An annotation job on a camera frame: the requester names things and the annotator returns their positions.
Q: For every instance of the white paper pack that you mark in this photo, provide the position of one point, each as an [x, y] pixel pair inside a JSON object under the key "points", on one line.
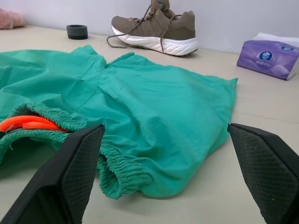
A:
{"points": [[273, 37]]}

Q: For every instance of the teal green fabric shorts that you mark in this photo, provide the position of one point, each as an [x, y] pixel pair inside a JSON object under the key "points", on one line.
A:
{"points": [[151, 105]]}

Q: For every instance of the purple tissue pack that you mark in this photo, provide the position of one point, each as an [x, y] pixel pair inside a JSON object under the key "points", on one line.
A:
{"points": [[266, 58]]}

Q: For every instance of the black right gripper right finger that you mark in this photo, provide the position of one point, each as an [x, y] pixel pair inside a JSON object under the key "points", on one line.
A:
{"points": [[268, 168]]}

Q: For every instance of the brown sneaker with white sole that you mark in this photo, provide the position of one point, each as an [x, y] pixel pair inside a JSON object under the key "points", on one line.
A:
{"points": [[163, 29]]}

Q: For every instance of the pink fluffy cloth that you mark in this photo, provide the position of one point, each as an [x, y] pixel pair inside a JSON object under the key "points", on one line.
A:
{"points": [[10, 19]]}

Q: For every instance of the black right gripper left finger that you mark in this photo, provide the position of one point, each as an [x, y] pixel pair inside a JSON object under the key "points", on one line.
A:
{"points": [[58, 182]]}

